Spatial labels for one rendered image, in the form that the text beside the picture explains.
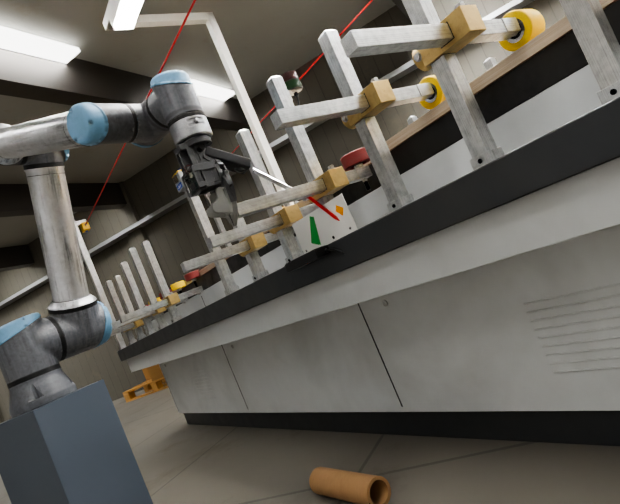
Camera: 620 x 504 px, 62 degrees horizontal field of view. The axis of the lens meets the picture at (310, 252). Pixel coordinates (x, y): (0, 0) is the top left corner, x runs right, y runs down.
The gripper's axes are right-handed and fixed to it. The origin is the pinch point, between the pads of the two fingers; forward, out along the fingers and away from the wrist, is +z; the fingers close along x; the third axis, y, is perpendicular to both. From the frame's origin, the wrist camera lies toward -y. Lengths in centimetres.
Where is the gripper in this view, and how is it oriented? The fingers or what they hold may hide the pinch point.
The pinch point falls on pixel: (236, 219)
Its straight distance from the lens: 120.0
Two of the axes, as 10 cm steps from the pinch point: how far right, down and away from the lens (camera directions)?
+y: -7.7, 2.9, -5.6
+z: 3.8, 9.2, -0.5
